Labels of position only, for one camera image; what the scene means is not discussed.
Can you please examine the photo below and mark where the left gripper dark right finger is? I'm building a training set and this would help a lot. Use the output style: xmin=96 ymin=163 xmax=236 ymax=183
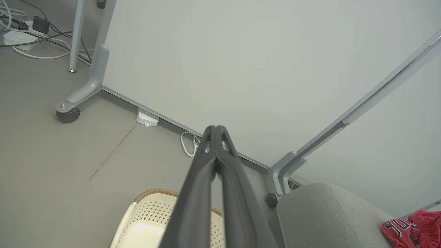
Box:
xmin=216 ymin=126 xmax=276 ymax=248

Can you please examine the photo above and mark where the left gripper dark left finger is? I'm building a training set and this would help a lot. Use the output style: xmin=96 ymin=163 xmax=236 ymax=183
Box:
xmin=158 ymin=126 xmax=217 ymax=248

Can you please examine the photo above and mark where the red jersey with striped collar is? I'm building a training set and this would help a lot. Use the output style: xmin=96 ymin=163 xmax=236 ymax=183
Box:
xmin=381 ymin=218 xmax=420 ymax=248

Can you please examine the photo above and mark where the plain red mesh garment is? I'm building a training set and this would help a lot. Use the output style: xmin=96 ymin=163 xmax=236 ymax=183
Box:
xmin=408 ymin=210 xmax=441 ymax=248

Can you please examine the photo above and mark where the cream perforated laundry basket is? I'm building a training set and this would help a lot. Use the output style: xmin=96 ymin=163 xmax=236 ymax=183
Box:
xmin=110 ymin=188 xmax=226 ymax=248

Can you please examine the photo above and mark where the small white power strip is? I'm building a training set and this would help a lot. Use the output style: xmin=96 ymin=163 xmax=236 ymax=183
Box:
xmin=136 ymin=108 xmax=160 ymax=127

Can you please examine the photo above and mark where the wide white partition panel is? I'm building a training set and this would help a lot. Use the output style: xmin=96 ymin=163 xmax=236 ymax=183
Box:
xmin=102 ymin=0 xmax=441 ymax=169

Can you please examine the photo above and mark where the grey partition foot with caster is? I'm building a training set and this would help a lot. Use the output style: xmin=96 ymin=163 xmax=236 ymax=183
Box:
xmin=55 ymin=44 xmax=110 ymax=114

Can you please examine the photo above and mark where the narrow white partition panel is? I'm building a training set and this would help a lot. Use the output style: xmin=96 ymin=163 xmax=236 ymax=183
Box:
xmin=296 ymin=52 xmax=441 ymax=217

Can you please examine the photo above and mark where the grey metal table leg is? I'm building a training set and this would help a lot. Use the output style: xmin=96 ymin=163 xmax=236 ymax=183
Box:
xmin=67 ymin=0 xmax=86 ymax=73

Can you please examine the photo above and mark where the black power adapter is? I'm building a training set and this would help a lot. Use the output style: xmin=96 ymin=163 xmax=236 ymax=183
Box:
xmin=33 ymin=16 xmax=51 ymax=34

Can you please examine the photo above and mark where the large white power strip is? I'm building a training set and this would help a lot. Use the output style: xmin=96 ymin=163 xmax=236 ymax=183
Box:
xmin=3 ymin=21 xmax=39 ymax=51

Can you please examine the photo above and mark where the looped white cable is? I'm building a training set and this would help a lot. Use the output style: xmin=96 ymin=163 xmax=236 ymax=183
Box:
xmin=180 ymin=132 xmax=201 ymax=157

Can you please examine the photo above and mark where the long white floor cable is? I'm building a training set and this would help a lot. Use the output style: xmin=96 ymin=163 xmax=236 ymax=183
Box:
xmin=0 ymin=0 xmax=94 ymax=65

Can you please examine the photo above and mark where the white power strip with cables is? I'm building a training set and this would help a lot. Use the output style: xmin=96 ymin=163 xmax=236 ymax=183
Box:
xmin=0 ymin=0 xmax=93 ymax=63

